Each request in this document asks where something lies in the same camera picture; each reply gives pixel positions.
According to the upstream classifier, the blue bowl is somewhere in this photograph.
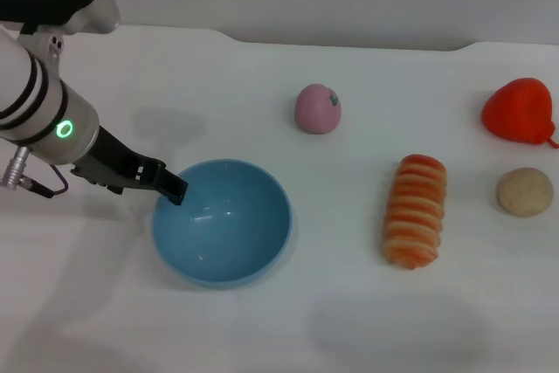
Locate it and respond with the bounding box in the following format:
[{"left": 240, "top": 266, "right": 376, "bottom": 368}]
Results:
[{"left": 151, "top": 158, "right": 293, "bottom": 290}]

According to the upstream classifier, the left arm cable with connector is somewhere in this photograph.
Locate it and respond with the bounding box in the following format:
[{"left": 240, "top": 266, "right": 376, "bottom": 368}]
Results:
[{"left": 1, "top": 144, "right": 69, "bottom": 199}]

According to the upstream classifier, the beige toy potato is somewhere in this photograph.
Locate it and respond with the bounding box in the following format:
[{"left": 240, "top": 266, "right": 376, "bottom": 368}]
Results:
[{"left": 495, "top": 167, "right": 555, "bottom": 218}]

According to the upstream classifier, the pink toy fruit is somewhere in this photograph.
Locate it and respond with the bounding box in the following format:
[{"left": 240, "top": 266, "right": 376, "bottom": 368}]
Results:
[{"left": 293, "top": 83, "right": 342, "bottom": 135}]

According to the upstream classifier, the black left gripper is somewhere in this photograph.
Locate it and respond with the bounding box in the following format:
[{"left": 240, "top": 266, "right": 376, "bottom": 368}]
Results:
[{"left": 69, "top": 125, "right": 190, "bottom": 208}]

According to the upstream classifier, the red toy strawberry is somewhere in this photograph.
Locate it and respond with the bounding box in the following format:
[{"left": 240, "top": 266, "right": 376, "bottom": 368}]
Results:
[{"left": 480, "top": 77, "right": 559, "bottom": 148}]

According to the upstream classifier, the orange striped toy bread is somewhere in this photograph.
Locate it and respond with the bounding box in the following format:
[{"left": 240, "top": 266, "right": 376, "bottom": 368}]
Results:
[{"left": 382, "top": 153, "right": 448, "bottom": 270}]

